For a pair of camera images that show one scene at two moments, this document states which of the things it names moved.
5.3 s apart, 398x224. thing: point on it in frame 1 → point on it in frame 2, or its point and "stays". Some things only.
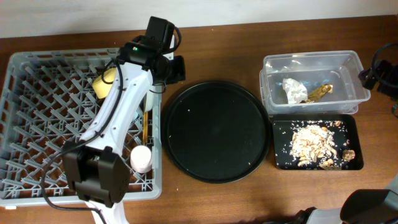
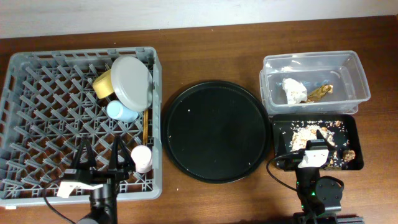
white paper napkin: [295, 91] stays
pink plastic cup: [141, 158] stays
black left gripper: [178, 70] → [101, 173]
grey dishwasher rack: [47, 99] stays
